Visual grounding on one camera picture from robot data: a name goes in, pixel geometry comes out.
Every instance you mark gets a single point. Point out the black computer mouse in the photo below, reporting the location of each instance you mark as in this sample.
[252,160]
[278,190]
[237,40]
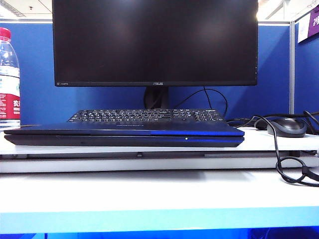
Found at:
[287,127]

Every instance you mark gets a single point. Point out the clear water bottle red cap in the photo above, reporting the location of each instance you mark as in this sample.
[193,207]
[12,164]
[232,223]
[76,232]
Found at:
[8,74]

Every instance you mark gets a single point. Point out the black ASUS monitor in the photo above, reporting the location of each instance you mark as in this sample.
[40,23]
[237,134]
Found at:
[154,42]

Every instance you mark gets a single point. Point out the grey partition post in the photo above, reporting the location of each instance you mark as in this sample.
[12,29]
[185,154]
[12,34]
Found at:
[292,69]

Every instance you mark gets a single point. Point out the black Hasee laptop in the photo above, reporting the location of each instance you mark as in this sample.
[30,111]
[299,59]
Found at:
[124,135]

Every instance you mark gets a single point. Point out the black desktop keyboard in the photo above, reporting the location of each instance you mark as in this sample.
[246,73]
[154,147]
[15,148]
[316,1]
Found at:
[149,115]

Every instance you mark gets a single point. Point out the purple and white poster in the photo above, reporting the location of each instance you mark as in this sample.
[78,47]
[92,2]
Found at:
[309,27]

